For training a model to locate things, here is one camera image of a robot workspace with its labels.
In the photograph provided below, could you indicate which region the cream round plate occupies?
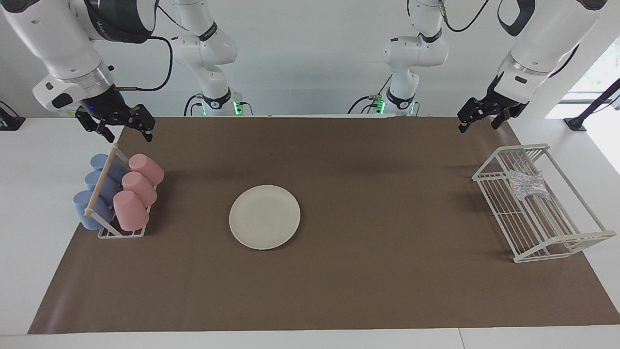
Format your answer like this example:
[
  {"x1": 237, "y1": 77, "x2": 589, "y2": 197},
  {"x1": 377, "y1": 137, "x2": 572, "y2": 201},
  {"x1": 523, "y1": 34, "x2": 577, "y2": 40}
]
[{"x1": 229, "y1": 185, "x2": 301, "y2": 251}]

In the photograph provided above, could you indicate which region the pink plastic cup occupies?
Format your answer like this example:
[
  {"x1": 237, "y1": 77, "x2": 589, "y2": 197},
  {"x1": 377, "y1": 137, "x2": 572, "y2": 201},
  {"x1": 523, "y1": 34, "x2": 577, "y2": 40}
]
[
  {"x1": 112, "y1": 190, "x2": 150, "y2": 232},
  {"x1": 121, "y1": 171, "x2": 158, "y2": 207},
  {"x1": 128, "y1": 153, "x2": 165, "y2": 187}
]

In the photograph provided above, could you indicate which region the blue plastic cup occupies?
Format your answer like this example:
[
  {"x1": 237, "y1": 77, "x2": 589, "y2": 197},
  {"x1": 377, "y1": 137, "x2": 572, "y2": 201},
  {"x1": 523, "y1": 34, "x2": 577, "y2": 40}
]
[
  {"x1": 73, "y1": 190, "x2": 117, "y2": 231},
  {"x1": 84, "y1": 171, "x2": 124, "y2": 204},
  {"x1": 90, "y1": 154, "x2": 129, "y2": 184}
]

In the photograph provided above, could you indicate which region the black table clamp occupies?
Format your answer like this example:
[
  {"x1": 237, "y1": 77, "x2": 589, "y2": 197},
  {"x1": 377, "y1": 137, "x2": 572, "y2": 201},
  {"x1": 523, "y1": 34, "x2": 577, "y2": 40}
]
[{"x1": 0, "y1": 100, "x2": 26, "y2": 131}]

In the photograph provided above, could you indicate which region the brown table mat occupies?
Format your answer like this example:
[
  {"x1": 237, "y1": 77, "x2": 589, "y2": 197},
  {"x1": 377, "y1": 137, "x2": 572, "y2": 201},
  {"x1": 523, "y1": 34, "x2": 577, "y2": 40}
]
[{"x1": 28, "y1": 116, "x2": 620, "y2": 335}]

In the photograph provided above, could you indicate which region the black right base cable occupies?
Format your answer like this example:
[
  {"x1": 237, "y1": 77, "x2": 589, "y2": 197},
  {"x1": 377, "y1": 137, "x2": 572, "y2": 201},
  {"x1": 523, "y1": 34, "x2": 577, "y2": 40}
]
[{"x1": 183, "y1": 94, "x2": 204, "y2": 117}]

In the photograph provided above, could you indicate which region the black base cable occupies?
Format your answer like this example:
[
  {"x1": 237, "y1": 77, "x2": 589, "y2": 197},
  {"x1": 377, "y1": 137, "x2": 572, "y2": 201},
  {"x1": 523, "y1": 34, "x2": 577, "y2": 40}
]
[
  {"x1": 183, "y1": 94, "x2": 204, "y2": 117},
  {"x1": 348, "y1": 73, "x2": 393, "y2": 115}
]

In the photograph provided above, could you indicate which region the white cup rack wooden handle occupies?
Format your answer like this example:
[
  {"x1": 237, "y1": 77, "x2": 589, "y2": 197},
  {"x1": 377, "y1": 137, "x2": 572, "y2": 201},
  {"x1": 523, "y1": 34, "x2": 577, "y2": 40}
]
[{"x1": 84, "y1": 144, "x2": 158, "y2": 239}]

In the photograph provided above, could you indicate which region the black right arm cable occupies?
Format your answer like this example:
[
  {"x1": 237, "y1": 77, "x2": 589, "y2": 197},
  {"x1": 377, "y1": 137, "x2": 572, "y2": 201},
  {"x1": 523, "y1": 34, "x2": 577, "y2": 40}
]
[{"x1": 116, "y1": 5, "x2": 204, "y2": 93}]

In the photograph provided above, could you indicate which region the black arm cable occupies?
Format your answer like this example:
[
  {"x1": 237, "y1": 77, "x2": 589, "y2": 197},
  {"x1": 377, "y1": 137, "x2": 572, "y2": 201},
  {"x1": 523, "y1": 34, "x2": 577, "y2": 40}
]
[
  {"x1": 407, "y1": 0, "x2": 491, "y2": 33},
  {"x1": 116, "y1": 5, "x2": 204, "y2": 93}
]

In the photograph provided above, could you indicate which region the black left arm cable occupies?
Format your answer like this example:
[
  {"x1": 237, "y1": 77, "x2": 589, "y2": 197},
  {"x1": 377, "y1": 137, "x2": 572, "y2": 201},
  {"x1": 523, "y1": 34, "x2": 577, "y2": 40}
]
[{"x1": 407, "y1": 0, "x2": 491, "y2": 33}]

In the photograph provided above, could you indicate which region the black left base cable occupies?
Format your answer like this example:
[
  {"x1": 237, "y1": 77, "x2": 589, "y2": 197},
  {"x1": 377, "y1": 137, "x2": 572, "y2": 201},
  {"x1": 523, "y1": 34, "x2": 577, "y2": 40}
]
[{"x1": 348, "y1": 73, "x2": 393, "y2": 115}]

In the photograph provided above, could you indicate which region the white wire dish rack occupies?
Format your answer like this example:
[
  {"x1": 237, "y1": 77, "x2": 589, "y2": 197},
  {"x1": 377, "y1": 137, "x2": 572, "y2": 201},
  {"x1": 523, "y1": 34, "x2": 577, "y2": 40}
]
[{"x1": 472, "y1": 143, "x2": 617, "y2": 264}]

